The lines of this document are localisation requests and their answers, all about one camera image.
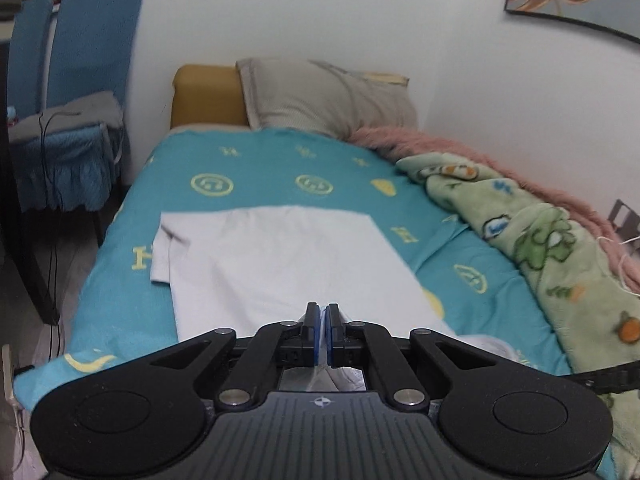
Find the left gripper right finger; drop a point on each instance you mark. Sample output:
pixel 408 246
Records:
pixel 345 342

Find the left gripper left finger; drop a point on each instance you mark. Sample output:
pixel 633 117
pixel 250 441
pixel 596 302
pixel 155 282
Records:
pixel 299 344

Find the white t-shirt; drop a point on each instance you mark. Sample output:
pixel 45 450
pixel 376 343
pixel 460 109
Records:
pixel 248 267

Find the blue folding chair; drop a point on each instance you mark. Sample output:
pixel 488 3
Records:
pixel 59 53

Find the teal patterned bed sheet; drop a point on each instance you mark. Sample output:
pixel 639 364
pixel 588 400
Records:
pixel 497 399

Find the pink fluffy blanket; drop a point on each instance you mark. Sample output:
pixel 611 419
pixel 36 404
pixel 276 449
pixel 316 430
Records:
pixel 394 143

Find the grey pillow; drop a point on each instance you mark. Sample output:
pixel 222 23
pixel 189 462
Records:
pixel 319 97

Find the green cartoon fleece blanket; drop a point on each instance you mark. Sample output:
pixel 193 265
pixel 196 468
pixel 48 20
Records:
pixel 596 320

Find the yellow headboard cushion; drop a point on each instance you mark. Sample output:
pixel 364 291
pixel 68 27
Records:
pixel 207 94

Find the grey cloth on chair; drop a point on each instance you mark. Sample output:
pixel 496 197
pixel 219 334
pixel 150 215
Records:
pixel 100 108

